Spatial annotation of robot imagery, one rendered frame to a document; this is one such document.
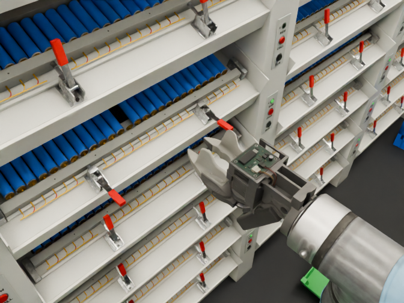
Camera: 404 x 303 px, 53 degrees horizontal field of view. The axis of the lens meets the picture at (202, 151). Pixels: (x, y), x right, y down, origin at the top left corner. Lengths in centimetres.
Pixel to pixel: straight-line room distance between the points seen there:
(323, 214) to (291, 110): 71
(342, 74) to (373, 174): 88
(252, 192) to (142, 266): 60
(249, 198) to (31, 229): 37
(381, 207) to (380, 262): 153
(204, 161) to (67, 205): 26
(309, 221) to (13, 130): 41
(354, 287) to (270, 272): 121
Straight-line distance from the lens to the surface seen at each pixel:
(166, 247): 113
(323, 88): 133
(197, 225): 117
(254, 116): 102
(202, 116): 86
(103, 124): 80
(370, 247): 54
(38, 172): 76
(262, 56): 91
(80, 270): 91
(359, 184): 211
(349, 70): 144
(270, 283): 172
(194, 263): 134
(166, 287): 131
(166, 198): 97
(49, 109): 62
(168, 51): 71
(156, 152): 81
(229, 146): 66
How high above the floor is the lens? 153
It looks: 46 degrees down
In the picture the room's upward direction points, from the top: straight up
